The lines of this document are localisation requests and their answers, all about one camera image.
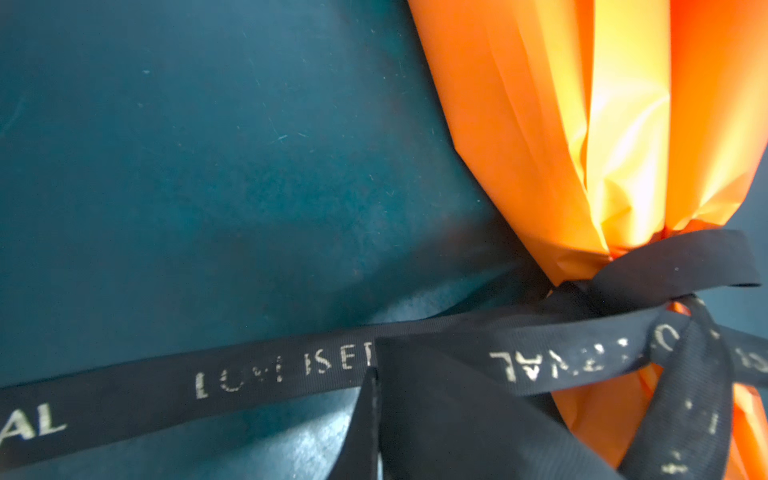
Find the black printed ribbon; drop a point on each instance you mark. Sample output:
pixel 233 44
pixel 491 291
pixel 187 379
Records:
pixel 455 390

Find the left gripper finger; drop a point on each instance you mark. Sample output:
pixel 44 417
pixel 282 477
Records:
pixel 359 456

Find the orange wrapping paper sheet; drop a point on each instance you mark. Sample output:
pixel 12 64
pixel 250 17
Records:
pixel 598 128

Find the green table mat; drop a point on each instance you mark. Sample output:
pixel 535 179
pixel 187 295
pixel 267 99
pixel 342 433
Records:
pixel 180 176

